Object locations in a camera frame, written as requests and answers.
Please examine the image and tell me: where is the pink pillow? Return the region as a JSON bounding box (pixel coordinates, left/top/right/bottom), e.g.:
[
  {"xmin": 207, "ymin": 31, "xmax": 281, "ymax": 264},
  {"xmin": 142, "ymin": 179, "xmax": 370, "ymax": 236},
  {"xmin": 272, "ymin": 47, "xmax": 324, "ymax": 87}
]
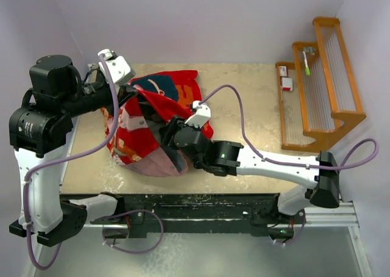
[{"xmin": 126, "ymin": 146, "xmax": 188, "ymax": 178}]

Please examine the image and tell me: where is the red embroidered pillowcase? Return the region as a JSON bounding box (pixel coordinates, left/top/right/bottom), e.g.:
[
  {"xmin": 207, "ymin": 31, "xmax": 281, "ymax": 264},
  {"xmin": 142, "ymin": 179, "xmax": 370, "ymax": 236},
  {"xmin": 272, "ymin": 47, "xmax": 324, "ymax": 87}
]
[{"xmin": 107, "ymin": 70, "xmax": 202, "ymax": 167}]

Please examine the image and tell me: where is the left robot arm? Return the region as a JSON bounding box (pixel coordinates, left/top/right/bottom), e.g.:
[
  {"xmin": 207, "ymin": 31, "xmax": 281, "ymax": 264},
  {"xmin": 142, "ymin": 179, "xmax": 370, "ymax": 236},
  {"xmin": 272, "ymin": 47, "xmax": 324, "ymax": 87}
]
[{"xmin": 9, "ymin": 49, "xmax": 136, "ymax": 247}]

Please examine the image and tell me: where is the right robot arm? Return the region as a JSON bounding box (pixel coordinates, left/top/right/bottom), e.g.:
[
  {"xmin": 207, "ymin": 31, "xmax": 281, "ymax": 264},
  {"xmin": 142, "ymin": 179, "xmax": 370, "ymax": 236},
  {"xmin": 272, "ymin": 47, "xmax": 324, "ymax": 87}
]
[{"xmin": 159, "ymin": 117, "xmax": 339, "ymax": 223}]

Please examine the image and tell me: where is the white green pen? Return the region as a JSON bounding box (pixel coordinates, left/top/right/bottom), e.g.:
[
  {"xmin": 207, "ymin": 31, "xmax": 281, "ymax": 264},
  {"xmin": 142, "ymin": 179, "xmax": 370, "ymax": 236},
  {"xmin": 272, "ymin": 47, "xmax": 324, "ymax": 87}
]
[{"xmin": 302, "ymin": 50, "xmax": 311, "ymax": 76}]

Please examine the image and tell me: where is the wooden tiered rack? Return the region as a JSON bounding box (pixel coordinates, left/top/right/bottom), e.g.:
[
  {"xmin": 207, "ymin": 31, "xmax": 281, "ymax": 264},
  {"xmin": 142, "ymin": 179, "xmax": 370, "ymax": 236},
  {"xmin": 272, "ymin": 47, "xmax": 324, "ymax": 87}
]
[{"xmin": 275, "ymin": 16, "xmax": 366, "ymax": 153}]

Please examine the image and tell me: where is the grey clip on rack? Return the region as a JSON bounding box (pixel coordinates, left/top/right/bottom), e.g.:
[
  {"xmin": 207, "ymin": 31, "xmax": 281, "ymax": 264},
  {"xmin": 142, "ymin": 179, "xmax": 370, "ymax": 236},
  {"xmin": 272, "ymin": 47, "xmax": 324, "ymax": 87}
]
[{"xmin": 303, "ymin": 46, "xmax": 316, "ymax": 55}]

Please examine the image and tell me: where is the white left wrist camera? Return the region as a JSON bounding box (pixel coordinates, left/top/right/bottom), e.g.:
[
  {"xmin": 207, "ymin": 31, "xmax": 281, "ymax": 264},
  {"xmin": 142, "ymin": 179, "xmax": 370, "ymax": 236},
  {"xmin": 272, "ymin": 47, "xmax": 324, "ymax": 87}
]
[{"xmin": 97, "ymin": 49, "xmax": 136, "ymax": 86}]

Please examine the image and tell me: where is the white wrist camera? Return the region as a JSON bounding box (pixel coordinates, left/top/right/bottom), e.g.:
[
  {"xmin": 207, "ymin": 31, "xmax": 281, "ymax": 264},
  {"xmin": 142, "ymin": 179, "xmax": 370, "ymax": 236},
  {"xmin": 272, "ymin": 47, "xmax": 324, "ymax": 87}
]
[
  {"xmin": 184, "ymin": 101, "xmax": 211, "ymax": 129},
  {"xmin": 97, "ymin": 49, "xmax": 136, "ymax": 86}
]

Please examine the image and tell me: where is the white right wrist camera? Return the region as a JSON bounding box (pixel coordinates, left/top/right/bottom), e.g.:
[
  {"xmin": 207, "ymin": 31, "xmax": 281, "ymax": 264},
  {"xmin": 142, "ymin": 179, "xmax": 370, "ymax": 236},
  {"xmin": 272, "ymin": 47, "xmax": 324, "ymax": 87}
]
[{"xmin": 184, "ymin": 101, "xmax": 211, "ymax": 129}]

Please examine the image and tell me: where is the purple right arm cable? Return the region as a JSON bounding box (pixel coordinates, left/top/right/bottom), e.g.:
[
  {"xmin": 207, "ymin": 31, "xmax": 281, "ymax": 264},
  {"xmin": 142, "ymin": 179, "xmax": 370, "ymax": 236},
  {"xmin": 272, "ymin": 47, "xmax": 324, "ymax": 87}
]
[{"xmin": 199, "ymin": 84, "xmax": 380, "ymax": 170}]

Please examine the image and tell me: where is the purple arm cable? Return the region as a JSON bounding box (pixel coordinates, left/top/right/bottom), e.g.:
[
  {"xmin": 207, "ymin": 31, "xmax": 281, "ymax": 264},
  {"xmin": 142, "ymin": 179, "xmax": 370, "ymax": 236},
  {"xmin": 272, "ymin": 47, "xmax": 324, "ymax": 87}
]
[
  {"xmin": 24, "ymin": 52, "xmax": 120, "ymax": 270},
  {"xmin": 199, "ymin": 84, "xmax": 380, "ymax": 170}
]

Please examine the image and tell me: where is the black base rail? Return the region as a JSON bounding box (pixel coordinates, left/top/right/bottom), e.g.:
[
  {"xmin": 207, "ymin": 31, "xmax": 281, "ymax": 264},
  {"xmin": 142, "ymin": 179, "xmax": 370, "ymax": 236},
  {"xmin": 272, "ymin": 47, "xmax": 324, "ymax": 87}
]
[{"xmin": 93, "ymin": 193, "xmax": 305, "ymax": 239}]

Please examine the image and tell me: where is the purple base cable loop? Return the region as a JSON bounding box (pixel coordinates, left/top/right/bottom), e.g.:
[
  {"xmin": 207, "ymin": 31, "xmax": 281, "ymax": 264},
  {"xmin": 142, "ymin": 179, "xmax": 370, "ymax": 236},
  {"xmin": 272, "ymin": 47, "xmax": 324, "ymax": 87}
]
[{"xmin": 102, "ymin": 209, "xmax": 165, "ymax": 254}]

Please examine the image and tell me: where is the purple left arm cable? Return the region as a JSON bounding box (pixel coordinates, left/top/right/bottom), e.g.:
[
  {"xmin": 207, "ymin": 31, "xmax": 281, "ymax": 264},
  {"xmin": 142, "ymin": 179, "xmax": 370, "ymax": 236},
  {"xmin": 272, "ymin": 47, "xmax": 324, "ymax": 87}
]
[{"xmin": 24, "ymin": 52, "xmax": 120, "ymax": 270}]

